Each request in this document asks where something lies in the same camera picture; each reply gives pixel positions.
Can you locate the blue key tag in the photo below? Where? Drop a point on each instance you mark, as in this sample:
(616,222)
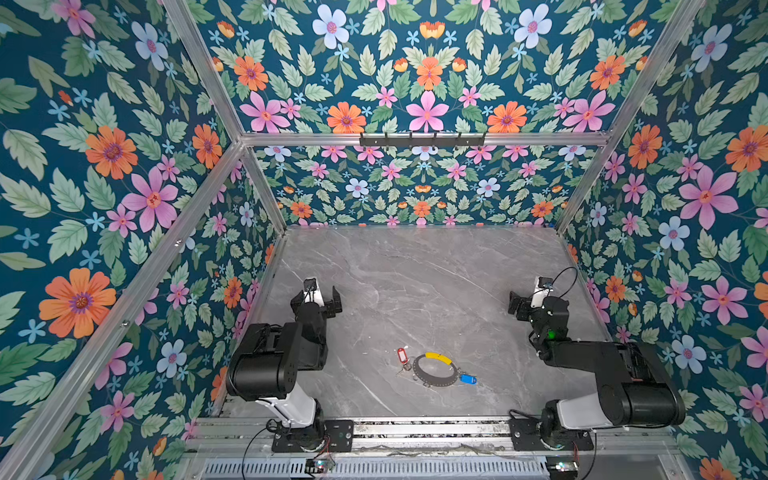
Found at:
(468,379)

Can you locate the large black yellow keyring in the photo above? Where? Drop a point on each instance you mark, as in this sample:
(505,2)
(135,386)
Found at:
(432,371)

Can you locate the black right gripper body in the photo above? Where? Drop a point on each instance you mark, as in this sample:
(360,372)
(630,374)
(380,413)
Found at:
(519,303)

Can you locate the white ventilation grille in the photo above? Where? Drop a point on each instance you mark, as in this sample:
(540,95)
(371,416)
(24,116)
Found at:
(378,468)

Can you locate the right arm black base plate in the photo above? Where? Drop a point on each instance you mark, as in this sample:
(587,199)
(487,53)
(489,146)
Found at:
(531,435)

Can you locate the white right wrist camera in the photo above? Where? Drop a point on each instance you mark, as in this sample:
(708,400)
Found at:
(542,289)

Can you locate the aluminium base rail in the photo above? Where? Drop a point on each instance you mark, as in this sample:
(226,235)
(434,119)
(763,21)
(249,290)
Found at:
(452,435)

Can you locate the black wall hook rack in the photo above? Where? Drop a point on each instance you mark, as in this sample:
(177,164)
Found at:
(403,140)

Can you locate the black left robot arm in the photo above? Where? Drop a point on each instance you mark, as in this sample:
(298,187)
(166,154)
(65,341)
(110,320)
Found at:
(265,366)

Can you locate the red key tag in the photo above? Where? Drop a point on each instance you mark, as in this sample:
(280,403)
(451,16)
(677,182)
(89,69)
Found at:
(402,356)

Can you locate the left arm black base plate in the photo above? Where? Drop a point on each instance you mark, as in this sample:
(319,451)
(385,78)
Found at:
(335,436)

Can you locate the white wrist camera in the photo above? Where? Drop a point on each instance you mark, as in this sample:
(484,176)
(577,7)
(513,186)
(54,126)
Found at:
(542,289)
(311,292)

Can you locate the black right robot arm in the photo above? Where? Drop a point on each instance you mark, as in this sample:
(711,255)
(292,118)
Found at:
(632,388)

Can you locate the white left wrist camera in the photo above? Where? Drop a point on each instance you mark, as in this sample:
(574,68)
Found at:
(311,292)

